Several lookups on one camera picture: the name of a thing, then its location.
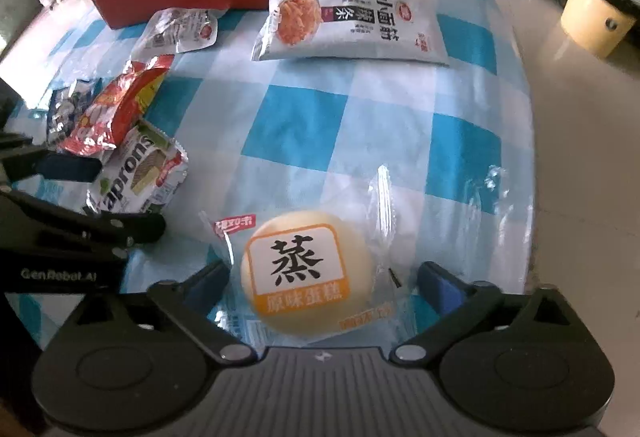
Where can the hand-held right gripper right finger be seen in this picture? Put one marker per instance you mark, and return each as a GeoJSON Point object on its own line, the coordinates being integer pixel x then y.
{"type": "Point", "coordinates": [440, 284]}

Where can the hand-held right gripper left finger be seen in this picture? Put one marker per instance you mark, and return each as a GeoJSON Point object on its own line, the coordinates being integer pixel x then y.
{"type": "Point", "coordinates": [206, 282]}

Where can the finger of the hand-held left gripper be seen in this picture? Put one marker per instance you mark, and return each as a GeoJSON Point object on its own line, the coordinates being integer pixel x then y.
{"type": "Point", "coordinates": [65, 168]}
{"type": "Point", "coordinates": [100, 229]}

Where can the dark blue silver snack packet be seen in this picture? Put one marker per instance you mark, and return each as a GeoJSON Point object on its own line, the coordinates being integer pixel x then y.
{"type": "Point", "coordinates": [67, 109]}

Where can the green white wafer packet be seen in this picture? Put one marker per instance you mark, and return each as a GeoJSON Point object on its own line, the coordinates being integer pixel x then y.
{"type": "Point", "coordinates": [140, 167]}

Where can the red candy packet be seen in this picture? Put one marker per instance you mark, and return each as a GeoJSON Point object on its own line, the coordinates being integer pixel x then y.
{"type": "Point", "coordinates": [115, 107]}

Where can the round steamed cake packet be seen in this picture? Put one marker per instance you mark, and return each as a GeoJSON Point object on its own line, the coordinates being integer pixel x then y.
{"type": "Point", "coordinates": [295, 267]}

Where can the white gluten snack packet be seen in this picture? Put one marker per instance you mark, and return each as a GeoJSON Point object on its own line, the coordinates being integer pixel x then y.
{"type": "Point", "coordinates": [350, 27]}

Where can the blue checkered tablecloth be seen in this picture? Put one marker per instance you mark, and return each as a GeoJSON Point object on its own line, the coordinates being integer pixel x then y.
{"type": "Point", "coordinates": [310, 117]}

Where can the yellow trash bin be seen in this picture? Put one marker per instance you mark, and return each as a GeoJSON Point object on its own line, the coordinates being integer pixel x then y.
{"type": "Point", "coordinates": [595, 22]}

